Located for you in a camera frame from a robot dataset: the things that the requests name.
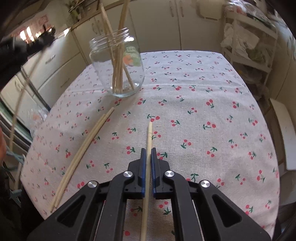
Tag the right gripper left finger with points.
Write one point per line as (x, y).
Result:
(136, 189)

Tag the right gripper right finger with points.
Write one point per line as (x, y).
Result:
(160, 189)

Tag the cream kitchen cabinets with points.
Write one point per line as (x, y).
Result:
(156, 25)

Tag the cherry print tablecloth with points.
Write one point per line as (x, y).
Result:
(205, 123)

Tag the clear glass jar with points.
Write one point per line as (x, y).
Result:
(101, 61)

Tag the chopstick in jar tall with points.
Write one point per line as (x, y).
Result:
(119, 65)

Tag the white storage shelf rack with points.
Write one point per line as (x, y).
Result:
(249, 44)

